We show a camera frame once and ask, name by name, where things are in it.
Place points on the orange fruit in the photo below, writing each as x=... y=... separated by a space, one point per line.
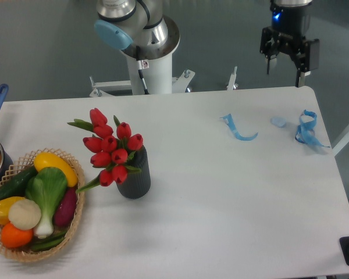
x=12 y=237

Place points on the dark grey ribbed vase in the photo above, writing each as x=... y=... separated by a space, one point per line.
x=137 y=184

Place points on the yellow squash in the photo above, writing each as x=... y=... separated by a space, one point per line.
x=47 y=159

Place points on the yellow bell pepper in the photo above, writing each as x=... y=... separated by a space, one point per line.
x=5 y=206

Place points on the dark green cucumber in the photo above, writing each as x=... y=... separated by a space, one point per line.
x=16 y=186

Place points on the green bok choy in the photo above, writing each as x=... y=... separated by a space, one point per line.
x=46 y=189

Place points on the purple sweet potato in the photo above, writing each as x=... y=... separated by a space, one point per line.
x=66 y=209

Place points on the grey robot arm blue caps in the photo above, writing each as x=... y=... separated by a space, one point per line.
x=144 y=34

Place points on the red tulip bouquet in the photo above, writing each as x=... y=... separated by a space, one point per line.
x=115 y=151

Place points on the blue curled ribbon strip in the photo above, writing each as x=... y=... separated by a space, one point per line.
x=228 y=120

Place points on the cream white onion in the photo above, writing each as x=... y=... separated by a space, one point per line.
x=24 y=214

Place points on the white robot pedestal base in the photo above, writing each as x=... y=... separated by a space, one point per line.
x=151 y=75

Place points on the woven wicker basket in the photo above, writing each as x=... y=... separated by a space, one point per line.
x=24 y=254

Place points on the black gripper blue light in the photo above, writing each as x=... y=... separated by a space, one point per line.
x=290 y=22

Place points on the light blue small cap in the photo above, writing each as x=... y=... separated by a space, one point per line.
x=278 y=122

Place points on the green pepper in basket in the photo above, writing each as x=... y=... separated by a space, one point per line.
x=48 y=243

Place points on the blue tangled ribbon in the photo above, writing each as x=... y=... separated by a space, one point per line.
x=305 y=133

